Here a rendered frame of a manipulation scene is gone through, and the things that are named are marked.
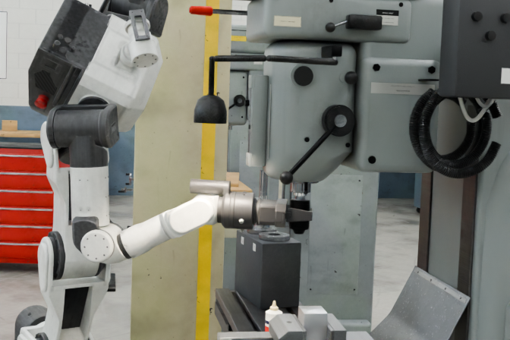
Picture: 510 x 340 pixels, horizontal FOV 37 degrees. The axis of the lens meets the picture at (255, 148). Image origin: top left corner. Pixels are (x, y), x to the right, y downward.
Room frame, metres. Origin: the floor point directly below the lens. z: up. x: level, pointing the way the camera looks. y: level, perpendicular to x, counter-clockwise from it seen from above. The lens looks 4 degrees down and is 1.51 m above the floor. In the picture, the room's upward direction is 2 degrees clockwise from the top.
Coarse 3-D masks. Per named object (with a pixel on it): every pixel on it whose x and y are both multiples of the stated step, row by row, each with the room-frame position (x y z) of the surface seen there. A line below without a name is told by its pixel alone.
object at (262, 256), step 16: (240, 240) 2.27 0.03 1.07; (256, 240) 2.16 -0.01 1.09; (272, 240) 2.14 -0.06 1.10; (288, 240) 2.16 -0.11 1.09; (240, 256) 2.27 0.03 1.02; (256, 256) 2.14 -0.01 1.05; (272, 256) 2.11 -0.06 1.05; (288, 256) 2.13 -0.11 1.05; (240, 272) 2.26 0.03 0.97; (256, 272) 2.14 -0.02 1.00; (272, 272) 2.12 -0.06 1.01; (288, 272) 2.13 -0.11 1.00; (240, 288) 2.26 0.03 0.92; (256, 288) 2.14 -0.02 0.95; (272, 288) 2.12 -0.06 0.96; (288, 288) 2.13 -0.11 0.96; (256, 304) 2.13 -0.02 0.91; (288, 304) 2.13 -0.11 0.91
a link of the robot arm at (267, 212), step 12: (240, 192) 1.80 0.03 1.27; (240, 204) 1.77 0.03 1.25; (252, 204) 1.77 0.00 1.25; (264, 204) 1.76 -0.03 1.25; (276, 204) 1.75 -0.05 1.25; (240, 216) 1.76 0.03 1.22; (252, 216) 1.77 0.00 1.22; (264, 216) 1.76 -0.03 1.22; (276, 216) 1.74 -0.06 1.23; (240, 228) 1.79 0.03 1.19; (252, 228) 1.80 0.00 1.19
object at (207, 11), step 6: (192, 6) 1.84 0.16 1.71; (198, 6) 1.84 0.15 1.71; (204, 6) 1.85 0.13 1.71; (210, 6) 1.85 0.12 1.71; (192, 12) 1.84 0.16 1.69; (198, 12) 1.84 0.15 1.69; (204, 12) 1.84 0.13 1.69; (210, 12) 1.84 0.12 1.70; (216, 12) 1.85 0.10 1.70; (222, 12) 1.85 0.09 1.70; (228, 12) 1.86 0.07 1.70; (234, 12) 1.86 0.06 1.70; (240, 12) 1.86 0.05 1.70; (246, 12) 1.86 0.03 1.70
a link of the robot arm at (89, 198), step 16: (80, 176) 1.80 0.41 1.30; (96, 176) 1.80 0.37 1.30; (80, 192) 1.80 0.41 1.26; (96, 192) 1.80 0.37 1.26; (80, 208) 1.80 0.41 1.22; (96, 208) 1.80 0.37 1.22; (80, 224) 1.78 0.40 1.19; (96, 224) 1.78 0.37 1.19; (80, 240) 1.78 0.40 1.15; (96, 240) 1.77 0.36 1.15; (112, 240) 1.78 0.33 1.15; (96, 256) 1.77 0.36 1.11
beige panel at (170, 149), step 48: (192, 0) 3.47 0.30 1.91; (192, 48) 3.47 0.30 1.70; (192, 96) 3.47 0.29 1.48; (144, 144) 3.43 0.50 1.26; (192, 144) 3.47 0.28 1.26; (144, 192) 3.43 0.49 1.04; (192, 240) 3.47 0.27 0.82; (144, 288) 3.43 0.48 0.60; (192, 288) 3.48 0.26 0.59; (144, 336) 3.44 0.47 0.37; (192, 336) 3.48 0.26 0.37
